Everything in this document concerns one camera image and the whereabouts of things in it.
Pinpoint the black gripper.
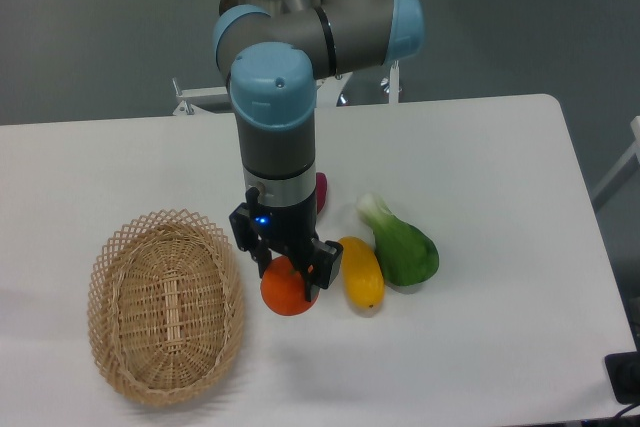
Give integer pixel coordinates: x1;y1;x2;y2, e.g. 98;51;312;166
229;187;343;303

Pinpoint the orange fruit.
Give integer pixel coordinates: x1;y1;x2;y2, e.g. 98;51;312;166
260;256;317;316

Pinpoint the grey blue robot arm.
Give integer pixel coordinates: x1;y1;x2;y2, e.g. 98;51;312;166
213;0;425;301

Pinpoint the yellow mango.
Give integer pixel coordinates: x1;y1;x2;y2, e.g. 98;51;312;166
339;236;385;310

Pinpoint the dark red fruit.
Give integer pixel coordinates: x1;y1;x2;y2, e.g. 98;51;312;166
316;172;328;214

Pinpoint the green bok choy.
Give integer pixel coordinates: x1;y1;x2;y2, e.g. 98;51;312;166
356;193;440;287

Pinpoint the woven wicker basket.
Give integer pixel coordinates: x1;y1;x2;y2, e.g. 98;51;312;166
87;209;245;407

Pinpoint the black device at table edge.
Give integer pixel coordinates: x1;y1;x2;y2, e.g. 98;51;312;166
604;351;639;405

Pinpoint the white chair frame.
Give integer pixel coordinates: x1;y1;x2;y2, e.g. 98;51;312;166
590;116;639;212

